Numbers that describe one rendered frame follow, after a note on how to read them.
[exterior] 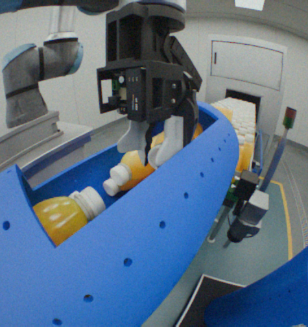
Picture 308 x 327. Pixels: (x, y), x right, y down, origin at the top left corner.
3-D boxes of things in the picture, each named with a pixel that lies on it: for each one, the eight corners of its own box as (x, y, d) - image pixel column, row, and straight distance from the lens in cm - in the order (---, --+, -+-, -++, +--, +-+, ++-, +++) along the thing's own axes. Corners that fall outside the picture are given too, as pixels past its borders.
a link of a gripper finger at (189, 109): (162, 146, 20) (153, 80, 19) (168, 142, 22) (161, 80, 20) (194, 151, 18) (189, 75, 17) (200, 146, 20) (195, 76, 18)
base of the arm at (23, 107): (2, 128, 58) (-5, 100, 58) (35, 112, 64) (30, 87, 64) (16, 128, 44) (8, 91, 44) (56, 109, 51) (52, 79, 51)
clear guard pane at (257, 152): (229, 227, 110) (260, 169, 79) (246, 171, 171) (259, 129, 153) (230, 227, 110) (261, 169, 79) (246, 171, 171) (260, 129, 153)
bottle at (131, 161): (176, 157, 44) (132, 194, 32) (157, 145, 46) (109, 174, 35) (185, 138, 40) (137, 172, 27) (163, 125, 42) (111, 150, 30)
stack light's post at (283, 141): (222, 246, 154) (281, 137, 87) (224, 243, 157) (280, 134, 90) (225, 248, 155) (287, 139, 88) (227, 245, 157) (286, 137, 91)
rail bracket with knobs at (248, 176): (227, 196, 61) (235, 175, 55) (231, 186, 67) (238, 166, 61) (249, 205, 62) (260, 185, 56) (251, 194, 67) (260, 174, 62)
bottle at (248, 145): (246, 179, 74) (259, 143, 66) (233, 178, 71) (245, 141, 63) (241, 170, 79) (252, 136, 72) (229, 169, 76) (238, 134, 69)
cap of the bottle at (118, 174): (128, 185, 31) (122, 189, 31) (115, 173, 33) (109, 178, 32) (131, 172, 28) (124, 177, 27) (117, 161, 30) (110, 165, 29)
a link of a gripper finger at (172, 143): (149, 193, 20) (136, 122, 16) (172, 171, 24) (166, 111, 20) (170, 200, 18) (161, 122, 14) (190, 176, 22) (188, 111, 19)
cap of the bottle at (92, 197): (76, 188, 19) (87, 180, 19) (78, 200, 22) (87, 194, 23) (96, 213, 18) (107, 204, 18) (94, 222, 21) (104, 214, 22)
